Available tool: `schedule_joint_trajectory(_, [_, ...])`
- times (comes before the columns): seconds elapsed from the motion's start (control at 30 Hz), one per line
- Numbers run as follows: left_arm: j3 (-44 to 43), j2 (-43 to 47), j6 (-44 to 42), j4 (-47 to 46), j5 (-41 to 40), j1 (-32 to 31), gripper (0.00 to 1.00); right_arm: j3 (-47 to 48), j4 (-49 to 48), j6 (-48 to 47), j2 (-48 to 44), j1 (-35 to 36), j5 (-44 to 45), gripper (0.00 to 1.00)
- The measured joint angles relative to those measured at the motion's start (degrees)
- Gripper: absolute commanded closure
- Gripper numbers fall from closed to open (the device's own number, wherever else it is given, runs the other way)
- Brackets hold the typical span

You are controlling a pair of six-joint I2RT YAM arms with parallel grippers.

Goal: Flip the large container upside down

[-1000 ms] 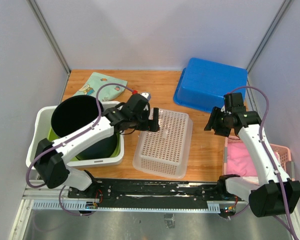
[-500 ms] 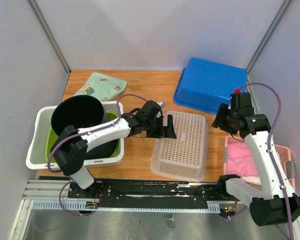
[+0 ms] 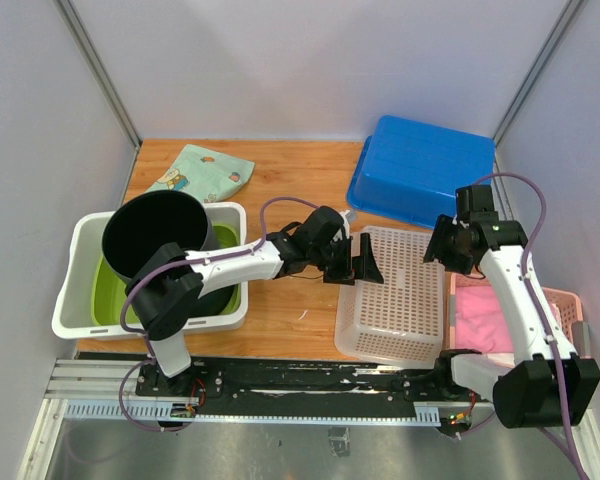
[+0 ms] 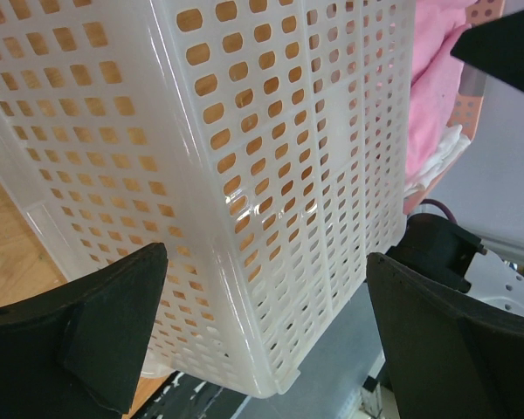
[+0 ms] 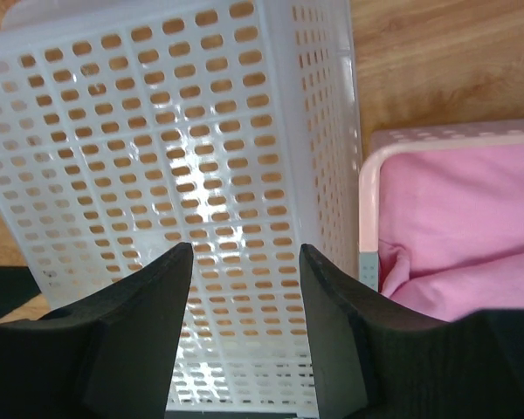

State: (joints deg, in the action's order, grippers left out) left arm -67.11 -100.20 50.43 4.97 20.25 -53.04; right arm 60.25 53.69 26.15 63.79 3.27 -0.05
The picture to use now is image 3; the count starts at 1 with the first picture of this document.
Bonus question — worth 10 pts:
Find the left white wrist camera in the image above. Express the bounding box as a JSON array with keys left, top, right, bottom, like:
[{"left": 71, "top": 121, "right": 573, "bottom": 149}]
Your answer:
[{"left": 339, "top": 209, "right": 358, "bottom": 232}]

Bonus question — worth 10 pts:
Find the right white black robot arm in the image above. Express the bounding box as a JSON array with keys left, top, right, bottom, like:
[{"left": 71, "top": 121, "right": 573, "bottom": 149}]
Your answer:
[{"left": 424, "top": 185, "right": 600, "bottom": 428}]

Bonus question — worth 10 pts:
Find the white perforated plastic basket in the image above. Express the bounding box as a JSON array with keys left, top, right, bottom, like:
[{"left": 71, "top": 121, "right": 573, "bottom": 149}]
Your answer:
[{"left": 334, "top": 226, "right": 445, "bottom": 369}]

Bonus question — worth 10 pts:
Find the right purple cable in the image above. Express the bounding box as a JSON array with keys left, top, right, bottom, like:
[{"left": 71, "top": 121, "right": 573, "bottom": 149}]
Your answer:
[{"left": 449, "top": 172, "right": 594, "bottom": 480}]

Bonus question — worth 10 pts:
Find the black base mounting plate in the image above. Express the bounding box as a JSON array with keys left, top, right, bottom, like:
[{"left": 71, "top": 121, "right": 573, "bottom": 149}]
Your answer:
[{"left": 135, "top": 357, "right": 480, "bottom": 416}]

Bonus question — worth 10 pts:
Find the dark grey round bucket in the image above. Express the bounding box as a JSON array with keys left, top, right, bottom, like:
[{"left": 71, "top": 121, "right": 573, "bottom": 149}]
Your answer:
[{"left": 101, "top": 189, "right": 237, "bottom": 317}]

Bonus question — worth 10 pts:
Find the lime green plastic basin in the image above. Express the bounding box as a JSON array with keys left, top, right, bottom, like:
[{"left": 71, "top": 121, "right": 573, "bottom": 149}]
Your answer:
[{"left": 91, "top": 222, "right": 242, "bottom": 326}]

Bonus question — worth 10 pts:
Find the large blue plastic tub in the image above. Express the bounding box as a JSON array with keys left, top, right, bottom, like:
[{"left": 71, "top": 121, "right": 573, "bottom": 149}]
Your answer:
[{"left": 346, "top": 115, "right": 495, "bottom": 229}]

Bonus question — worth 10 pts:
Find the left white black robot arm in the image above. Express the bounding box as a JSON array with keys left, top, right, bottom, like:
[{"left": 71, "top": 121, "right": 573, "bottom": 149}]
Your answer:
[{"left": 120, "top": 206, "right": 384, "bottom": 396}]

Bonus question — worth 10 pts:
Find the white slotted cable duct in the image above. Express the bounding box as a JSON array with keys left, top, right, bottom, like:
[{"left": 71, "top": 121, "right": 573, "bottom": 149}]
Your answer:
[{"left": 64, "top": 400, "right": 441, "bottom": 427}]

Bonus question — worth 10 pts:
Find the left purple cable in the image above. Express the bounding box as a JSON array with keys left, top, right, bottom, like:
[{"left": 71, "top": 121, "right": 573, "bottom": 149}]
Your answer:
[{"left": 117, "top": 197, "right": 326, "bottom": 434}]

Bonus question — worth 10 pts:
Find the pink cloth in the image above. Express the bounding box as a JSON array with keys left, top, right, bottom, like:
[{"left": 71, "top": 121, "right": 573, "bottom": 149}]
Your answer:
[{"left": 452, "top": 284, "right": 564, "bottom": 361}]

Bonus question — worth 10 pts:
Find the purple cable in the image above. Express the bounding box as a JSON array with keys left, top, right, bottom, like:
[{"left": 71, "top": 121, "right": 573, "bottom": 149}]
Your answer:
[
  {"left": 117, "top": 197, "right": 326, "bottom": 434},
  {"left": 449, "top": 172, "right": 594, "bottom": 480}
]

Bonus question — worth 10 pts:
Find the cartoon printed light cloth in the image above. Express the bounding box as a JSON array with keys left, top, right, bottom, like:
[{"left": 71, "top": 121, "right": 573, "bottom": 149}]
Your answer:
[{"left": 147, "top": 144, "right": 255, "bottom": 203}]

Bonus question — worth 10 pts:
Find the pink perforated plastic basket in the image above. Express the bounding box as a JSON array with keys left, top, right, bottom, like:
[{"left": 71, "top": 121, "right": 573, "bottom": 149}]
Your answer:
[{"left": 448, "top": 274, "right": 591, "bottom": 367}]

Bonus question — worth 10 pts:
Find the white rectangular plastic tub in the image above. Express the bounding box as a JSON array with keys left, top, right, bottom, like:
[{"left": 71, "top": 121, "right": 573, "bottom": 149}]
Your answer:
[{"left": 51, "top": 202, "right": 249, "bottom": 341}]

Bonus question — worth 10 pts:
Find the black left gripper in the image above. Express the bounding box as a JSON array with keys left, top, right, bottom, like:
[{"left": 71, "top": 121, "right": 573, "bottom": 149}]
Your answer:
[{"left": 310, "top": 233, "right": 385, "bottom": 288}]

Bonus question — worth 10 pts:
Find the grey aluminium frame rail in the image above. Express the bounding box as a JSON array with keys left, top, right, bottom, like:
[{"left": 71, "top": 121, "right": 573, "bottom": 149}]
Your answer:
[{"left": 52, "top": 0, "right": 141, "bottom": 146}]

